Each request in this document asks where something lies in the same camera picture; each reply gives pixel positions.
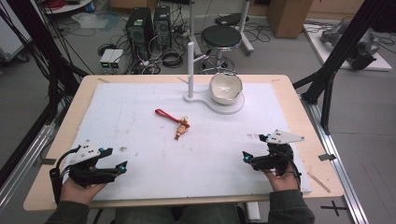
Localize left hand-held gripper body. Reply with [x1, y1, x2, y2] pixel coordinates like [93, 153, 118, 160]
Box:
[67, 139, 117, 189]

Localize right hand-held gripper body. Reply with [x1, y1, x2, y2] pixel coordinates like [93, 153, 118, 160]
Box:
[251, 129, 305, 177]

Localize doll keychain with red strap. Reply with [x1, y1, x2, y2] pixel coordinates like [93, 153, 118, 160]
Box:
[154, 108, 191, 141]

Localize person's left hand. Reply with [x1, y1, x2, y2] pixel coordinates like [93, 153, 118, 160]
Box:
[59, 177, 107, 205]

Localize person's right hand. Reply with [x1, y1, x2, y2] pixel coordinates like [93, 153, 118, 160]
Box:
[267, 163, 302, 193]

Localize white foam mat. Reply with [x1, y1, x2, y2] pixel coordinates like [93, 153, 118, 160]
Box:
[63, 81, 314, 202]

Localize wooden table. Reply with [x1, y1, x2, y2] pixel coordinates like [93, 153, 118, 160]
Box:
[22, 74, 346, 212]

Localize thin wooden stick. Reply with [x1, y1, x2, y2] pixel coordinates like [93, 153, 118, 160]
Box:
[306, 171, 332, 194]

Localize white table leg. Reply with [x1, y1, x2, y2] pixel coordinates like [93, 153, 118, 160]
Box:
[247, 202, 262, 222]

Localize white eggshell-shaped bowl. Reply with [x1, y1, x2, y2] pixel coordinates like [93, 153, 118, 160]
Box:
[207, 71, 244, 105]

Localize person's legs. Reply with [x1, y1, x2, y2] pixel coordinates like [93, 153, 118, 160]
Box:
[114, 203, 241, 224]

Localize white power supply box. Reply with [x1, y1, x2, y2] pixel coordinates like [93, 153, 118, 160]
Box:
[108, 49, 125, 70]
[99, 49, 115, 70]

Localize white hook stand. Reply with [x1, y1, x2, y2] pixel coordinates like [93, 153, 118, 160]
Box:
[177, 41, 246, 116]

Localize white metal floor stand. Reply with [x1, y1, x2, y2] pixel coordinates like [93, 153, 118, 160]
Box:
[187, 0, 256, 57]

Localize black round stool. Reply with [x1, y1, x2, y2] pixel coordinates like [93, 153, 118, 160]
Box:
[199, 24, 244, 75]

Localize cardboard box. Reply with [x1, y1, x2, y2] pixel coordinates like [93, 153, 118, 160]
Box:
[266, 0, 314, 39]

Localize black computer tower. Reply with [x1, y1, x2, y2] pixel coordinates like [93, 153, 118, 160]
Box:
[125, 7, 155, 61]
[152, 5, 173, 51]

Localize clear plastic sheet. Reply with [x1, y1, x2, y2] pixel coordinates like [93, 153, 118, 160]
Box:
[70, 11, 120, 32]

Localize white floor platform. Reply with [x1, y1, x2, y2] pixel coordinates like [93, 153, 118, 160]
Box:
[303, 22, 393, 73]

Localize white round table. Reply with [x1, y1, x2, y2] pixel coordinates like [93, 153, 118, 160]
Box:
[42, 0, 95, 16]

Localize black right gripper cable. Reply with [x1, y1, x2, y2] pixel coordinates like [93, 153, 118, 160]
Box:
[289, 152, 303, 191]

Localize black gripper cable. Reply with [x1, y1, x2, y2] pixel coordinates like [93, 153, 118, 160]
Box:
[49, 145, 82, 205]
[289, 152, 303, 191]

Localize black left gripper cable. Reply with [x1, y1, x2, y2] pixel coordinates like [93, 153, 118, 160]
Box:
[49, 145, 82, 205]

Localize aluminium rail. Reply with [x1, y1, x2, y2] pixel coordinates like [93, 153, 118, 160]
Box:
[0, 123, 58, 217]
[299, 93, 371, 224]

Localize black frame with cables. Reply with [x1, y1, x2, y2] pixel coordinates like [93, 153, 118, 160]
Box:
[0, 0, 90, 188]

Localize tangle of floor cables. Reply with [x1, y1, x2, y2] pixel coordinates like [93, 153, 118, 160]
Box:
[97, 18, 189, 76]

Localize black metal frame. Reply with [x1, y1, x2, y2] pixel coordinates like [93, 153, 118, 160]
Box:
[292, 0, 396, 135]

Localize black flat base plate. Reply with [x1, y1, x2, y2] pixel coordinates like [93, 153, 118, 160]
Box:
[214, 12, 250, 28]

